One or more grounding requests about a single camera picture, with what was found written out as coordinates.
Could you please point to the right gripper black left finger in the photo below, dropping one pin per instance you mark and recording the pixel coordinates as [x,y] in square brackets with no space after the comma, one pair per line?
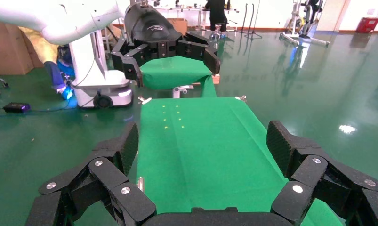
[107,174]

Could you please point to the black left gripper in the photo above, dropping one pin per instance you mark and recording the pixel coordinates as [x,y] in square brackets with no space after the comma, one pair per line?
[151,28]

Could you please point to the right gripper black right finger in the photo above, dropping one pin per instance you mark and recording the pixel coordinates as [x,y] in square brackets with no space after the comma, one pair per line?
[310,168]

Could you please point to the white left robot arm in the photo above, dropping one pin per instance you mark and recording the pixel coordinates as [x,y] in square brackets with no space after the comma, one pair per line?
[20,12]

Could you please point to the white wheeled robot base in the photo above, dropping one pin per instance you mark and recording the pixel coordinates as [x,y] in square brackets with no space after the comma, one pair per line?
[89,71]

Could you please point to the plain brown shipping box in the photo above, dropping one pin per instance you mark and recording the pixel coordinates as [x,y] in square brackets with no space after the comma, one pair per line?
[178,25]

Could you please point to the red box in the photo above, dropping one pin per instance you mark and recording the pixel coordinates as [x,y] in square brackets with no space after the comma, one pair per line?
[367,25]

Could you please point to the big closed cardboard box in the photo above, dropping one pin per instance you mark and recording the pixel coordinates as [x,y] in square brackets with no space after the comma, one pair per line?
[8,46]

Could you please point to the small draped green cloth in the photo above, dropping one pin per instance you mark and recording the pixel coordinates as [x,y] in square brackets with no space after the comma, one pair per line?
[173,73]

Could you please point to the white table leg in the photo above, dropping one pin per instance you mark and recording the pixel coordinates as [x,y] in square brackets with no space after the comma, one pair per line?
[182,89]

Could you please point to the silver metal binder clip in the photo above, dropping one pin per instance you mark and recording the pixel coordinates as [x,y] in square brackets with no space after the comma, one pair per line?
[140,184]
[241,98]
[144,99]

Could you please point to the brown wooden board piece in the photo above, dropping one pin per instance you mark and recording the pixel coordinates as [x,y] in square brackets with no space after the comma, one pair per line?
[216,79]

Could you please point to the white long desk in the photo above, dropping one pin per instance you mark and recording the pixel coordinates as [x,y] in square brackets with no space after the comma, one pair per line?
[188,10]

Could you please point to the black stool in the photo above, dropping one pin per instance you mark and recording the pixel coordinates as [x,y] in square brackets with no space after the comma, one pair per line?
[218,31]

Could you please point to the person in black clothing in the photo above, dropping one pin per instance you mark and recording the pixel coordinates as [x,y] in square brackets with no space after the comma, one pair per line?
[217,14]

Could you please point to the black tripod stands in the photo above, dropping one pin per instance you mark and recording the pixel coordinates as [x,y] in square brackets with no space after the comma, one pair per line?
[252,31]

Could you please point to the large green table cloth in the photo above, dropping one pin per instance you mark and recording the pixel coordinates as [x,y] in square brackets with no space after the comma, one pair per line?
[207,149]

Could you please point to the person in blue clothing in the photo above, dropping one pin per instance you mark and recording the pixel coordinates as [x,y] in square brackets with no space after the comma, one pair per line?
[56,75]

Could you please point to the black power adapter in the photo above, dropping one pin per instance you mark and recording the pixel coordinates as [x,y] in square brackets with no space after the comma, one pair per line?
[16,107]

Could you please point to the white exercise machine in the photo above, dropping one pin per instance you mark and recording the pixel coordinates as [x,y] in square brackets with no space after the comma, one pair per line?
[304,28]

